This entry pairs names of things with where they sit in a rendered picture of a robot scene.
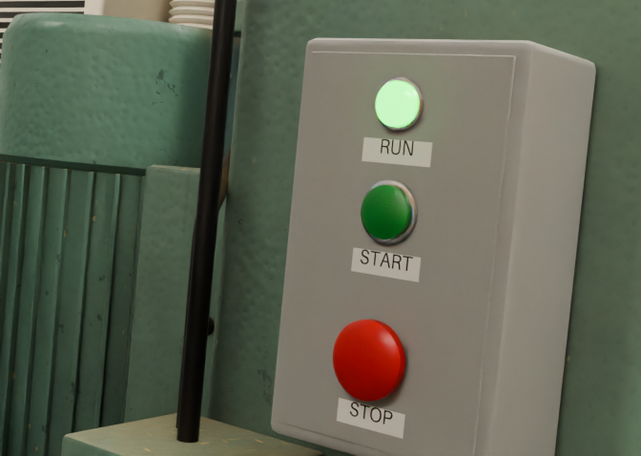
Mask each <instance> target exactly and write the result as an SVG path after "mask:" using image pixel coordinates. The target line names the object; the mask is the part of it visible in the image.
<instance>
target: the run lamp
mask: <svg viewBox="0 0 641 456"><path fill-rule="evenodd" d="M423 111H424V95H423V92H422V90H421V88H420V86H419V85H418V84H417V83H416V82H414V81H413V80H411V79H409V78H405V77H395V78H392V79H390V80H389V81H387V82H386V83H385V84H384V85H383V86H382V87H381V89H380V91H379V93H378V96H377V99H376V113H377V117H378V119H379V120H380V122H381V123H382V124H383V126H384V127H385V128H386V129H388V130H390V131H395V132H404V131H407V130H409V129H411V128H412V127H414V126H415V125H416V124H417V123H418V121H419V120H420V118H421V117H422V114H423Z"/></svg>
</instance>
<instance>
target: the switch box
mask: <svg viewBox="0 0 641 456"><path fill-rule="evenodd" d="M595 74H596V70H595V65H594V63H592V62H590V61H588V60H586V59H583V58H580V57H577V56H574V55H571V54H568V53H565V52H560V51H557V50H555V49H552V48H549V47H546V46H543V45H540V44H537V43H534V42H531V41H524V40H450V39H376V38H315V39H313V40H310V41H308V44H307V46H306V52H305V62H304V73H303V82H302V93H301V103H300V123H299V133H298V143H297V153H296V164H295V173H294V184H293V195H292V204H291V215H290V225H289V235H288V245H287V256H286V265H285V276H284V286H283V296H282V307H281V316H280V327H279V346H278V356H277V367H276V377H275V387H274V398H273V407H272V418H271V426H272V429H273V430H274V431H276V432H277V433H279V434H283V435H286V436H289V437H293V438H296V439H300V440H303V441H306V442H309V443H312V444H316V445H319V446H325V447H329V448H332V449H336V450H338V451H341V452H345V453H348V454H352V455H355V456H554V453H555V445H556V436H557V427H558V418H559V409H560V401H561V392H562V382H563V374H564V365H565V357H566V347H567V338H568V330H569V312H570V304H571V295H572V286H573V277H574V268H575V260H576V251H577V241H578V233H579V224H580V215H581V206H582V197H583V189H584V179H585V171H586V162H587V153H588V144H589V127H590V119H591V109H592V100H593V92H594V83H595ZM395 77H405V78H409V79H411V80H413V81H414V82H416V83H417V84H418V85H419V86H420V88H421V90H422V92H423V95H424V111H423V114H422V117H421V118H420V120H419V121H418V123H417V124H416V125H415V126H414V127H412V128H411V129H409V130H407V131H404V132H395V131H390V130H388V129H386V128H385V127H384V126H383V124H382V123H381V122H380V120H379V119H378V117H377V113H376V99H377V96H378V93H379V91H380V89H381V87H382V86H383V85H384V84H385V83H386V82H387V81H389V80H390V79H392V78H395ZM365 137H372V138H384V139H397V140H408V141H421V142H432V152H431V160H430V167H421V166H410V165H401V164H390V163H380V162H370V161H362V149H363V140H364V138H365ZM383 180H396V181H399V182H401V183H403V184H404V185H406V186H407V187H408V188H409V189H410V190H411V191H412V193H413V195H414V196H415V198H416V201H417V204H418V219H417V223H416V226H415V228H414V230H413V232H412V233H411V235H410V236H409V237H408V238H407V239H405V240H404V241H402V242H400V243H397V244H381V243H378V242H377V241H375V240H374V239H372V238H371V237H370V236H368V234H367V233H366V231H365V229H364V228H363V225H362V217H361V207H362V201H363V198H364V196H365V194H366V193H367V191H368V190H369V189H370V188H371V187H372V186H373V185H374V184H376V183H378V182H380V181H383ZM353 247H354V248H361V249H366V250H373V251H380V252H385V253H392V254H398V255H405V256H410V257H417V258H421V265H420V275H419V282H416V281H411V280H400V279H394V278H389V277H383V276H377V275H371V274H365V273H360V272H354V271H351V267H352V258H353ZM368 319H371V320H377V321H382V322H384V323H385V324H387V325H388V326H389V327H391V328H392V329H393V330H394V331H395V333H396V334H397V335H398V337H399V339H400V341H401V343H402V345H403V351H404V355H405V370H404V374H403V379H402V381H401V383H400V385H399V386H398V388H397V389H396V390H395V391H394V392H393V393H392V394H391V395H389V396H388V397H385V398H383V399H380V400H376V401H369V402H367V401H362V400H359V399H356V398H354V397H353V396H351V395H350V394H349V393H347V392H346V391H345V390H344V389H343V387H342V386H341V384H340V383H339V381H338V379H337V376H336V374H335V370H334V366H333V349H334V345H335V341H336V339H337V337H338V335H339V334H340V332H341V331H342V330H343V328H344V327H345V326H346V325H348V324H349V323H351V322H353V321H358V320H368ZM339 398H342V399H345V400H348V401H352V402H356V403H360V404H367V405H371V406H375V407H378V408H382V409H386V410H390V411H394V412H398V413H401V414H404V415H405V417H404V427H403V438H398V437H394V436H391V435H387V434H383V433H381V432H377V431H373V430H370V429H366V428H362V427H358V426H355V425H349V424H346V423H342V422H338V421H337V415H338V404H339Z"/></svg>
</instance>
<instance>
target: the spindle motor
mask: <svg viewBox="0 0 641 456"><path fill-rule="evenodd" d="M240 39H241V38H237V37H234V42H233V52H232V64H231V74H230V86H229V96H228V108H227V118H226V130H225V140H224V152H223V157H224V156H225V154H226V152H227V151H228V149H229V147H230V145H231V143H232V133H233V123H234V112H235V102H236V91H237V81H238V61H239V50H240ZM211 41H212V30H209V29H204V28H199V27H193V26H186V25H180V24H174V23H166V22H159V21H152V20H144V19H135V18H126V17H116V16H106V15H94V14H80V13H59V12H33V13H23V14H18V15H15V16H14V18H13V19H12V21H11V22H10V24H9V26H8V27H7V29H6V30H5V32H4V33H3V40H2V52H1V64H0V456H61V450H62V440H63V437H64V436H65V435H66V434H70V433H74V432H79V431H84V430H90V429H95V428H100V427H104V426H110V425H119V424H124V419H125V408H126V397H127V386H128V375H129V364H130V353H131V342H132V331H133V319H134V298H135V288H136V276H137V265H138V254H139V242H140V232H141V220H142V210H143V198H144V188H145V176H146V170H147V168H148V167H149V166H152V165H165V166H178V167H191V168H200V162H201V151H202V140H203V129H204V118H205V107H206V96H207V85H208V74H209V63H210V52H211Z"/></svg>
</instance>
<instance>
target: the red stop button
mask: <svg viewBox="0 0 641 456"><path fill-rule="evenodd" d="M333 366H334V370H335V374H336V376H337V379H338V381H339V383H340V384H341V386H342V387H343V389H344V390H345V391H346V392H347V393H349V394H350V395H351V396H353V397H354V398H356V399H359V400H362V401H367V402H369V401H376V400H380V399H383V398H385V397H388V396H389V395H391V394H392V393H393V392H394V391H395V390H396V389H397V388H398V386H399V385H400V383H401V381H402V379H403V374H404V370H405V355H404V351H403V345H402V343H401V341H400V339H399V337H398V335H397V334H396V333H395V331H394V330H393V329H392V328H391V327H389V326H388V325H387V324H385V323H384V322H382V321H377V320H371V319H368V320H358V321H353V322H351V323H349V324H348V325H346V326H345V327H344V328H343V330H342V331H341V332H340V334H339V335H338V337H337V339H336V341H335V345H334V349H333Z"/></svg>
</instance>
